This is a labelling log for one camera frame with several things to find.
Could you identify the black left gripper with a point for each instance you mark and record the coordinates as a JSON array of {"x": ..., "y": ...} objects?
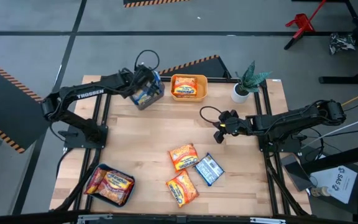
[{"x": 137, "y": 82}]

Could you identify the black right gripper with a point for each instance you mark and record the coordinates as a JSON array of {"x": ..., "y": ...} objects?
[{"x": 238, "y": 126}]

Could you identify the blue Maruchan soy sauce pack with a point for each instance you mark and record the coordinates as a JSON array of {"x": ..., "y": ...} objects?
[
  {"x": 209, "y": 169},
  {"x": 157, "y": 81},
  {"x": 141, "y": 97}
]

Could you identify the orange Maruchan chicken pack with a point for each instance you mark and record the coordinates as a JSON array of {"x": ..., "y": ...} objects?
[
  {"x": 185, "y": 87},
  {"x": 183, "y": 157},
  {"x": 182, "y": 188}
]

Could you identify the red Maruchan roast beef pack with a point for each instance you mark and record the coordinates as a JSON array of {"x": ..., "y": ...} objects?
[
  {"x": 94, "y": 182},
  {"x": 112, "y": 196},
  {"x": 120, "y": 183}
]

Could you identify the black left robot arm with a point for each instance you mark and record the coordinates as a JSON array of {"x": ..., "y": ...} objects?
[{"x": 89, "y": 93}]

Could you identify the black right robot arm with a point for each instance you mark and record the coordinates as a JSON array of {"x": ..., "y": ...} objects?
[{"x": 291, "y": 123}]

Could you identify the grey plastic bin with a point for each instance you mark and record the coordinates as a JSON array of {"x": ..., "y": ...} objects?
[{"x": 148, "y": 105}]

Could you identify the snake plant in white pot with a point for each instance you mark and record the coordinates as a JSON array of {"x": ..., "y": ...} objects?
[{"x": 239, "y": 93}]

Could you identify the yellow plastic bin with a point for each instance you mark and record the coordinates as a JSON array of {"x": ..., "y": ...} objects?
[{"x": 204, "y": 90}]

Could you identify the black hazard-striped floor mat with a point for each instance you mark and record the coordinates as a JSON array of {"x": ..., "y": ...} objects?
[
  {"x": 204, "y": 67},
  {"x": 135, "y": 1},
  {"x": 5, "y": 102}
]

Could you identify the black tablet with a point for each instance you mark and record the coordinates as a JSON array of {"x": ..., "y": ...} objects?
[{"x": 297, "y": 175}]

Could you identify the teal plastic bin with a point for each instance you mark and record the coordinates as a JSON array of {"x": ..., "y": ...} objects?
[{"x": 120, "y": 173}]

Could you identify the small clear bottle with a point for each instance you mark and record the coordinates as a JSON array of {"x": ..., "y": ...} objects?
[{"x": 320, "y": 191}]

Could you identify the black desk foot bar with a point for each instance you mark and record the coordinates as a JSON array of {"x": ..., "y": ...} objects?
[{"x": 337, "y": 80}]

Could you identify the black stand beam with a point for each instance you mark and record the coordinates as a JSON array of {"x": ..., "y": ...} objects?
[{"x": 346, "y": 157}]

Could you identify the white printed paper sheet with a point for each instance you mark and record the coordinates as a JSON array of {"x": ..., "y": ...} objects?
[{"x": 337, "y": 183}]

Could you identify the red metal stand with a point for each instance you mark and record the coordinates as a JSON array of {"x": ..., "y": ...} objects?
[{"x": 303, "y": 22}]

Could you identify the person's shoe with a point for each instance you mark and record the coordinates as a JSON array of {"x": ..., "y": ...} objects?
[{"x": 340, "y": 43}]

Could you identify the black aluminium table frame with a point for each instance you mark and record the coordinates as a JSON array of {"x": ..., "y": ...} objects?
[{"x": 222, "y": 79}]

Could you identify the silver metal bracket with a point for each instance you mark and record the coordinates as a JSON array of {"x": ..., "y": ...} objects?
[
  {"x": 93, "y": 217},
  {"x": 267, "y": 220}
]

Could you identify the black desk leg frame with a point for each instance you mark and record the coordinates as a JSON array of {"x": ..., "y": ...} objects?
[{"x": 352, "y": 9}]

